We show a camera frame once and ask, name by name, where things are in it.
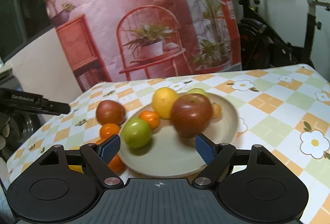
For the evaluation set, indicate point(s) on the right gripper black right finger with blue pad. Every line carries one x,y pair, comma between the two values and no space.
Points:
217,158

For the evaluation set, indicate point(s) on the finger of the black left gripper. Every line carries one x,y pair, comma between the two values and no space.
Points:
54,108

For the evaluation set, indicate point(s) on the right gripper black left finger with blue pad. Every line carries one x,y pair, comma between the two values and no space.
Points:
96,159

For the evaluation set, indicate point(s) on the dark red apple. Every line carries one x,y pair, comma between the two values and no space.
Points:
109,111

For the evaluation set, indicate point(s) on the large red apple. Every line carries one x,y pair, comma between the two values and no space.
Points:
191,114

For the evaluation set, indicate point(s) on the grey gloved hand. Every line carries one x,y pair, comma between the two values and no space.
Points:
4,134

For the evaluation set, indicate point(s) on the orange tangerine near gripper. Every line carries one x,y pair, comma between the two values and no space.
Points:
116,165

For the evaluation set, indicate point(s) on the large yellow orange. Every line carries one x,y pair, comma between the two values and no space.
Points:
77,168

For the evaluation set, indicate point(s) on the orange tangerine beside plate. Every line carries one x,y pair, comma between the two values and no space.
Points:
109,129

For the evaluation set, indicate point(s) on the small yellow loquat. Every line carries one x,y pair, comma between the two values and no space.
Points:
217,111

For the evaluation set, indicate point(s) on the orange tangerine on plate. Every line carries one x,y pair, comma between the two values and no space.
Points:
151,118

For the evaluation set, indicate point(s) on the pale green apple behind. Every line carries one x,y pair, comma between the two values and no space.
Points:
198,91

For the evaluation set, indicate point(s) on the yellow lemon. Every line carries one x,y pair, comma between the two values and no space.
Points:
163,100

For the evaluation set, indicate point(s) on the checkered floral tablecloth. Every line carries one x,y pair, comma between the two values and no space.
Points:
284,109

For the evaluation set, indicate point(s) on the pink printed backdrop cloth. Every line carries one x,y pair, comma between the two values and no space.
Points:
123,40

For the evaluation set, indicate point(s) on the black exercise bike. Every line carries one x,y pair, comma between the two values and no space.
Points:
261,47

